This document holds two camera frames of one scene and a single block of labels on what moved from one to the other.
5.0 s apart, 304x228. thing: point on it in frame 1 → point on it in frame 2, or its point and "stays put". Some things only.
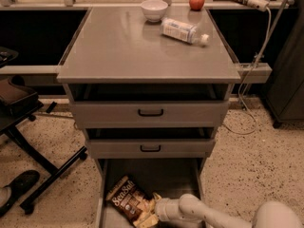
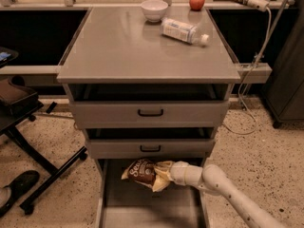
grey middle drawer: [149, 142] stays put
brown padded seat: [13, 98] stays put
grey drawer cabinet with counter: [149, 100] stays put
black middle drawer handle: [150, 150] stays put
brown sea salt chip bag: [127, 199] → [141, 171]
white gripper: [163, 209] → [180, 173]
